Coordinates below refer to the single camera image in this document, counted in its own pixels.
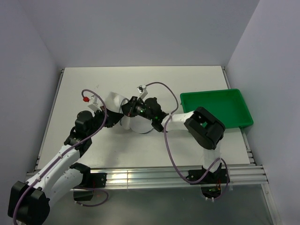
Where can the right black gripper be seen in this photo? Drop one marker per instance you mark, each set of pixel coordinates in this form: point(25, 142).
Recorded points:
point(129, 109)

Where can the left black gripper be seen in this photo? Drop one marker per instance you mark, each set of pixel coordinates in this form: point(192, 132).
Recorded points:
point(112, 118)

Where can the white garments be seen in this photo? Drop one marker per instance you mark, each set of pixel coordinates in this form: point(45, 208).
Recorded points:
point(112, 101)

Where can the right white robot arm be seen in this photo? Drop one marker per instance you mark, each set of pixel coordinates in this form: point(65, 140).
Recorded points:
point(205, 128)

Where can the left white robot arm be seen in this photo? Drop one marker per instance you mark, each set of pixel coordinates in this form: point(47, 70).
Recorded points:
point(31, 201)

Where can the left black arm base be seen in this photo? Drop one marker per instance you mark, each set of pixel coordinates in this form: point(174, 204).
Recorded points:
point(93, 180)

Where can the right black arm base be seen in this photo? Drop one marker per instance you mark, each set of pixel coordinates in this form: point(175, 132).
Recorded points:
point(220, 176)

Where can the green plastic bin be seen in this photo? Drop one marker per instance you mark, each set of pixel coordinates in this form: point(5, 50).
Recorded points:
point(227, 105)

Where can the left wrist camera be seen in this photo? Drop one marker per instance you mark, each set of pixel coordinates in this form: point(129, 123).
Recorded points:
point(92, 103)

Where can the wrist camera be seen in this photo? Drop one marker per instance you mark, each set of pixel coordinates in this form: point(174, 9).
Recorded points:
point(142, 89)
point(92, 103)

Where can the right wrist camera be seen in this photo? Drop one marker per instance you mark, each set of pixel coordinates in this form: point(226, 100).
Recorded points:
point(142, 89)

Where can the aluminium mounting rail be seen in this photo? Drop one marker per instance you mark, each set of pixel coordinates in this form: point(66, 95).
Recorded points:
point(143, 178)

